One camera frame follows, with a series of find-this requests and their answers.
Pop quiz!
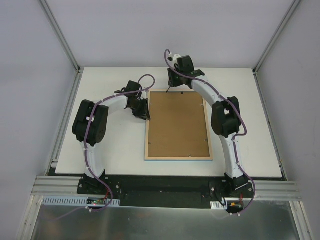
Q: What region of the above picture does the right aluminium corner post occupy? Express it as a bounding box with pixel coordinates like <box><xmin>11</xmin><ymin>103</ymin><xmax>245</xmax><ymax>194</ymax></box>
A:
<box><xmin>252</xmin><ymin>0</ymin><xmax>302</xmax><ymax>75</ymax></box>

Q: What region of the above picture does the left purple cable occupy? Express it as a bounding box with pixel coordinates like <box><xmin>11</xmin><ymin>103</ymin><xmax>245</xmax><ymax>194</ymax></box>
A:
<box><xmin>52</xmin><ymin>74</ymin><xmax>156</xmax><ymax>222</ymax></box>

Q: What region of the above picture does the blue wooden picture frame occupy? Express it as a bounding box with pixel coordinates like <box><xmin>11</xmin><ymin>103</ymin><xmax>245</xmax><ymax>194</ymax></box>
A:
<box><xmin>144</xmin><ymin>88</ymin><xmax>215</xmax><ymax>162</ymax></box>

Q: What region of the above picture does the left grey cable duct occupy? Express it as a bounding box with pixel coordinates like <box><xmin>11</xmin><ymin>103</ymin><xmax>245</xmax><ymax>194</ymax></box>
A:
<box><xmin>42</xmin><ymin>196</ymin><xmax>120</xmax><ymax>207</ymax></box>

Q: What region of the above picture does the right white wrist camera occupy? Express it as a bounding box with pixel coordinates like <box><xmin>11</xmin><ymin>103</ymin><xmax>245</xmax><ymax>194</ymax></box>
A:
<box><xmin>167</xmin><ymin>52</ymin><xmax>181</xmax><ymax>65</ymax></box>

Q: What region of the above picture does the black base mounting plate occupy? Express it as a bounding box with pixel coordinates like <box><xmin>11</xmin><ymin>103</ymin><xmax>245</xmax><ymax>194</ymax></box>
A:
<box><xmin>77</xmin><ymin>174</ymin><xmax>253</xmax><ymax>209</ymax></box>

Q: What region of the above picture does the right grey cable duct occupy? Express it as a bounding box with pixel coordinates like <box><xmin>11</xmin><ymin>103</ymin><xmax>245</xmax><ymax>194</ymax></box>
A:
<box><xmin>210</xmin><ymin>201</ymin><xmax>228</xmax><ymax>211</ymax></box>

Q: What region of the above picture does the purple cable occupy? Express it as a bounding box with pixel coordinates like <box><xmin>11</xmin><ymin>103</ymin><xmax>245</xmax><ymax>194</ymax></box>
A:
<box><xmin>163</xmin><ymin>48</ymin><xmax>257</xmax><ymax>221</ymax></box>
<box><xmin>52</xmin><ymin>74</ymin><xmax>156</xmax><ymax>222</ymax></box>

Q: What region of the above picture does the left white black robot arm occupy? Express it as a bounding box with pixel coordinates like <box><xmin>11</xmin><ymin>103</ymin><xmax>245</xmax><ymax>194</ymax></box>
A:
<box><xmin>72</xmin><ymin>80</ymin><xmax>151</xmax><ymax>195</ymax></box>

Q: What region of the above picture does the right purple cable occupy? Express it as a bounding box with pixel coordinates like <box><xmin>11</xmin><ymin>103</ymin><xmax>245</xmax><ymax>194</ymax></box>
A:
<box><xmin>163</xmin><ymin>48</ymin><xmax>257</xmax><ymax>221</ymax></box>

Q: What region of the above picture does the left aluminium corner post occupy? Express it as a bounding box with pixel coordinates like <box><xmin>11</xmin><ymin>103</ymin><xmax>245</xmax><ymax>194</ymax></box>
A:
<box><xmin>38</xmin><ymin>0</ymin><xmax>81</xmax><ymax>73</ymax></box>

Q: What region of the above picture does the brown fibreboard frame backing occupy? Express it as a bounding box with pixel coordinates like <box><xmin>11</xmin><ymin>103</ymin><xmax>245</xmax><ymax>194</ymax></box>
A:
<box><xmin>147</xmin><ymin>91</ymin><xmax>211</xmax><ymax>158</ymax></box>

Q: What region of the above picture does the aluminium front rail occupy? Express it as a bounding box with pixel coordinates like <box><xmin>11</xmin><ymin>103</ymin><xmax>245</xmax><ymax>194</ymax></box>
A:
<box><xmin>31</xmin><ymin>176</ymin><xmax>302</xmax><ymax>202</ymax></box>

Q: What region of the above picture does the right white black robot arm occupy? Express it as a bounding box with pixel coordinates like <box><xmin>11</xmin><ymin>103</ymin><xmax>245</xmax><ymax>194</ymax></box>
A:
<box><xmin>164</xmin><ymin>49</ymin><xmax>249</xmax><ymax>198</ymax></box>

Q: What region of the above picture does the aluminium corner post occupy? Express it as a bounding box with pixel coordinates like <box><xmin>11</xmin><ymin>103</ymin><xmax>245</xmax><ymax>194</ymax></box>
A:
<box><xmin>252</xmin><ymin>0</ymin><xmax>302</xmax><ymax>75</ymax></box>
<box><xmin>38</xmin><ymin>0</ymin><xmax>81</xmax><ymax>73</ymax></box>

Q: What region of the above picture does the grey cable duct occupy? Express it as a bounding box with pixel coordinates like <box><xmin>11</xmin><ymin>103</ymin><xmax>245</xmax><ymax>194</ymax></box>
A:
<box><xmin>210</xmin><ymin>201</ymin><xmax>228</xmax><ymax>211</ymax></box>
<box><xmin>42</xmin><ymin>196</ymin><xmax>120</xmax><ymax>207</ymax></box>

